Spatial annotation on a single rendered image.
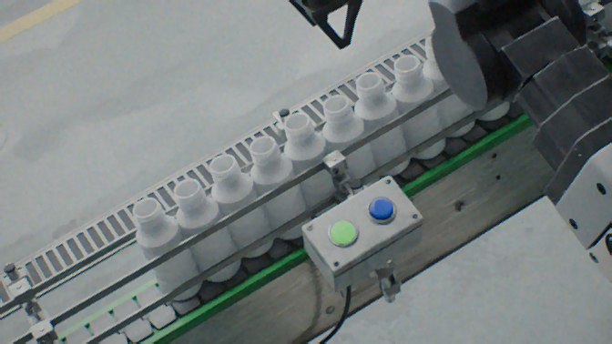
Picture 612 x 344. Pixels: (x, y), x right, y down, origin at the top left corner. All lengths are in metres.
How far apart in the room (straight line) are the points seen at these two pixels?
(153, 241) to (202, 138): 1.95
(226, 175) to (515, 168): 0.48
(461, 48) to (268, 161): 0.69
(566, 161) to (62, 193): 2.76
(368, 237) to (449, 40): 0.60
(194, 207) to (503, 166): 0.50
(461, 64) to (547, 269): 1.97
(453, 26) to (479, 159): 0.85
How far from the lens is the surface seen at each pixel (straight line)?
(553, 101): 0.89
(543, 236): 2.95
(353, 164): 1.64
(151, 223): 1.55
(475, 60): 0.91
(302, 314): 1.73
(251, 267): 1.65
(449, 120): 1.72
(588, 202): 0.89
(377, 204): 1.51
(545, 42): 0.91
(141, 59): 3.92
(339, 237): 1.49
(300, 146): 1.60
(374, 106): 1.63
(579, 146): 0.85
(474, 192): 1.78
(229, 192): 1.58
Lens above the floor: 2.17
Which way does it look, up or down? 42 degrees down
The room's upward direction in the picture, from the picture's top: 19 degrees counter-clockwise
